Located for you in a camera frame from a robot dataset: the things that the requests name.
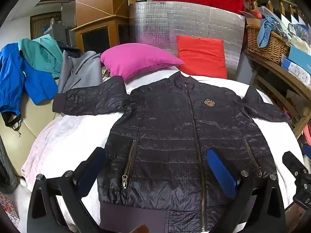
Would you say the beige sofa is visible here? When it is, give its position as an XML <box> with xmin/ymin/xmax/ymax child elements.
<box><xmin>0</xmin><ymin>92</ymin><xmax>61</xmax><ymax>177</ymax></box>

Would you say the red pillow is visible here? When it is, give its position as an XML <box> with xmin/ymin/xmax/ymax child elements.
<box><xmin>176</xmin><ymin>36</ymin><xmax>227</xmax><ymax>79</ymax></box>

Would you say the wooden cabinet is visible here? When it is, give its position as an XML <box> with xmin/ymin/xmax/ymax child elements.
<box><xmin>72</xmin><ymin>0</ymin><xmax>136</xmax><ymax>54</ymax></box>

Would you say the blue cardboard box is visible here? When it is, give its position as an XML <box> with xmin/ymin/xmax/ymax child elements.
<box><xmin>282</xmin><ymin>46</ymin><xmax>311</xmax><ymax>85</ymax></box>

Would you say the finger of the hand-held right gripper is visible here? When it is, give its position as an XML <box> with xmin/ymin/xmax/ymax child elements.
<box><xmin>282</xmin><ymin>151</ymin><xmax>308</xmax><ymax>182</ymax></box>

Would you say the wooden shelf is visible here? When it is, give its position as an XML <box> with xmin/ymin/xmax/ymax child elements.
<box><xmin>243</xmin><ymin>49</ymin><xmax>311</xmax><ymax>139</ymax></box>

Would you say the light blue cloth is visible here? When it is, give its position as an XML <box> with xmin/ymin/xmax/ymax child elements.
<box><xmin>258</xmin><ymin>16</ymin><xmax>280</xmax><ymax>48</ymax></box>

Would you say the magenta pillow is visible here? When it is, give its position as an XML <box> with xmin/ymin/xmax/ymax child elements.
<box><xmin>100</xmin><ymin>43</ymin><xmax>185</xmax><ymax>81</ymax></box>

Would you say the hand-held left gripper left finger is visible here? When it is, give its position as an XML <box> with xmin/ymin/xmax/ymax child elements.
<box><xmin>27</xmin><ymin>148</ymin><xmax>106</xmax><ymax>233</ymax></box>

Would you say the white fluffy blanket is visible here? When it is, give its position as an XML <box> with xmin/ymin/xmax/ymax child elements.
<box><xmin>21</xmin><ymin>64</ymin><xmax>305</xmax><ymax>233</ymax></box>

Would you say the wicker basket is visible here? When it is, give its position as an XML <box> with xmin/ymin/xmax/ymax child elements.
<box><xmin>246</xmin><ymin>24</ymin><xmax>291</xmax><ymax>59</ymax></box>

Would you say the dark grey knitted cloth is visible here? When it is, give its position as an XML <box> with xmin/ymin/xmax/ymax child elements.
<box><xmin>0</xmin><ymin>136</ymin><xmax>20</xmax><ymax>195</ymax></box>

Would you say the black quilted jacket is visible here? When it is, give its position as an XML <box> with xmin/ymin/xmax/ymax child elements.
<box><xmin>53</xmin><ymin>71</ymin><xmax>289</xmax><ymax>233</ymax></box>

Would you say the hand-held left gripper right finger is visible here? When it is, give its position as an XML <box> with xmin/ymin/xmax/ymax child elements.
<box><xmin>207</xmin><ymin>149</ymin><xmax>287</xmax><ymax>233</ymax></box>

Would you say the silver foil mat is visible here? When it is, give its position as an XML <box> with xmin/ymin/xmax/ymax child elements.
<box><xmin>129</xmin><ymin>1</ymin><xmax>246</xmax><ymax>79</ymax></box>

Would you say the grey coat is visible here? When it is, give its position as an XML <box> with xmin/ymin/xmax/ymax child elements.
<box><xmin>58</xmin><ymin>50</ymin><xmax>104</xmax><ymax>94</ymax></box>

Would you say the blue jacket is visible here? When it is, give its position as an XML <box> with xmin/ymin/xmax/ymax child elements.
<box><xmin>0</xmin><ymin>42</ymin><xmax>59</xmax><ymax>129</ymax></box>

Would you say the teal jacket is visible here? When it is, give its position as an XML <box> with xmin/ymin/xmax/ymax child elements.
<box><xmin>18</xmin><ymin>34</ymin><xmax>64</xmax><ymax>79</ymax></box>

